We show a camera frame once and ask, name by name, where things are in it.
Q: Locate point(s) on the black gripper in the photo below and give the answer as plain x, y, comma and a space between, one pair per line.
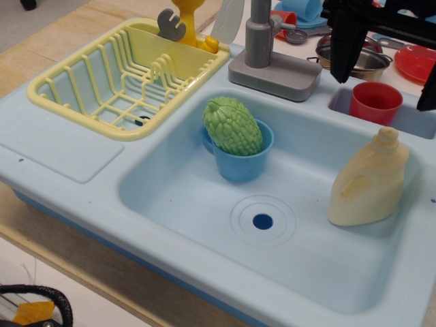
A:
404, 20

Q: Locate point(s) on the cream toy detergent bottle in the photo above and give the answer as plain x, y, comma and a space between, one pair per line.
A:
369, 187

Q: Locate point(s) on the light blue toy sink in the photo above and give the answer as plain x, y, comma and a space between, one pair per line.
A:
264, 248

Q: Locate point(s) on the yellow plastic drying rack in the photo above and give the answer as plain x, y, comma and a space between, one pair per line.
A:
126, 82

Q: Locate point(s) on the small steel pot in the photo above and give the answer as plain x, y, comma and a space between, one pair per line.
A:
370, 65

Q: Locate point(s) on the grey toy spatula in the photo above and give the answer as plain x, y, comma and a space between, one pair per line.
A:
391, 43

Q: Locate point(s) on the red plastic plate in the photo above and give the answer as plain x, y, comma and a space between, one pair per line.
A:
415, 63

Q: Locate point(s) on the red cup in compartment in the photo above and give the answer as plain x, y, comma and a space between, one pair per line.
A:
375, 102

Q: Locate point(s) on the light blue plate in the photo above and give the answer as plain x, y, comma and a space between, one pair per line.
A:
301, 24

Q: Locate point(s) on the grey toy spoon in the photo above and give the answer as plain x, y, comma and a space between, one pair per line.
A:
300, 36

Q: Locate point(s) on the light blue cup on plate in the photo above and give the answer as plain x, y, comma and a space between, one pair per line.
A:
306, 10

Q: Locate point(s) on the red cup lying down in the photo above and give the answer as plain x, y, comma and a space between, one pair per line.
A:
282, 22

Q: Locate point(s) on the grey toy faucet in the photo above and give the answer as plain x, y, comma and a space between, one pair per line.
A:
259, 67

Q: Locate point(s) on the green toy bitter melon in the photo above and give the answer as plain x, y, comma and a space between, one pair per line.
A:
232, 127

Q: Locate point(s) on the small yellow toy piece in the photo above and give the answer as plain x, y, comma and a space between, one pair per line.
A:
210, 45

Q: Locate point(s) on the blue plastic cup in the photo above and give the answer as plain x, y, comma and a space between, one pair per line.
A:
241, 168

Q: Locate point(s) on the yellow toy utensil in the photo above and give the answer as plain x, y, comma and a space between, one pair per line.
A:
187, 9

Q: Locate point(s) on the grey toy fork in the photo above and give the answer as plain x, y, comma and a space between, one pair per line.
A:
170, 26

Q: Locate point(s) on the black caster wheel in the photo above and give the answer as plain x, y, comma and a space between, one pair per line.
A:
28, 5

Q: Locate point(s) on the yellow tape piece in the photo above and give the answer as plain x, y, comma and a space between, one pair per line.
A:
33, 312

